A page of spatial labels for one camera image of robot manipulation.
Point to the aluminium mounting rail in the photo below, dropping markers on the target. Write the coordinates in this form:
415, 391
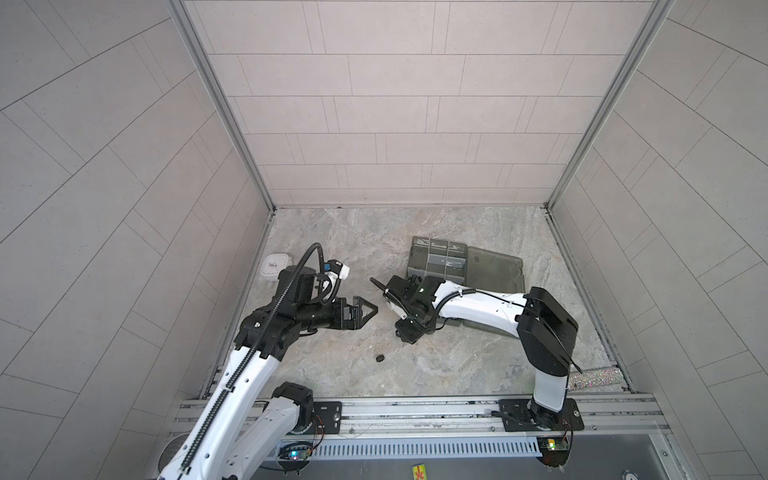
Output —
432, 416

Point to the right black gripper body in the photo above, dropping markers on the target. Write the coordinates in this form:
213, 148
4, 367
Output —
411, 326

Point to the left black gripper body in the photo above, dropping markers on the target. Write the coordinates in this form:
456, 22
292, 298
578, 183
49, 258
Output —
334, 321

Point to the white round container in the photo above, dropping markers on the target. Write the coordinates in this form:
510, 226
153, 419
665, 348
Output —
273, 264

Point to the right controller board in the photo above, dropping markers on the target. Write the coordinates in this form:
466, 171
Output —
555, 451

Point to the left controller board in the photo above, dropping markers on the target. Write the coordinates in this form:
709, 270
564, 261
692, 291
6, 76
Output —
295, 456

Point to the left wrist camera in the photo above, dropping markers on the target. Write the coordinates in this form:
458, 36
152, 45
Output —
336, 269

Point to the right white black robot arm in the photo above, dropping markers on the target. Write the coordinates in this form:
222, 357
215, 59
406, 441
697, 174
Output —
546, 331

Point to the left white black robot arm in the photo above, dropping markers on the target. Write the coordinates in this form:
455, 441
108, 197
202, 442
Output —
220, 446

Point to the controller board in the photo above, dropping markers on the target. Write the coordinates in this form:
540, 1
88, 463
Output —
555, 451
295, 456

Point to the green compartment organizer box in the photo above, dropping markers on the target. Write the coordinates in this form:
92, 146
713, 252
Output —
466, 284

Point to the sprinkle-filled clear bottle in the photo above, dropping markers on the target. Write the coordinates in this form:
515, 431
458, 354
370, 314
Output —
601, 380

